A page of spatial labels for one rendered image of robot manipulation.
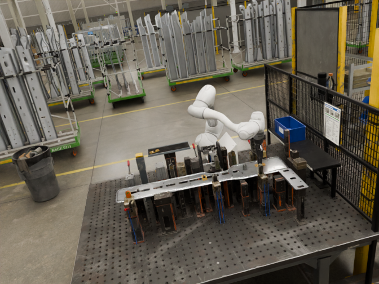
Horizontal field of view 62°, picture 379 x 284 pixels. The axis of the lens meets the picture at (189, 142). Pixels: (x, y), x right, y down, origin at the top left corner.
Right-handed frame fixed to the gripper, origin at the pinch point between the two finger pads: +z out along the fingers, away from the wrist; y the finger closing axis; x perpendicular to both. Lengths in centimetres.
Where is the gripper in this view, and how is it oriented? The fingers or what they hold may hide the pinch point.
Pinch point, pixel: (259, 160)
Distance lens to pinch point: 259.4
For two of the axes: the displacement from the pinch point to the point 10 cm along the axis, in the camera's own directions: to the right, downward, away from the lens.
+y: 1.6, 3.8, -9.1
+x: 9.8, -1.9, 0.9
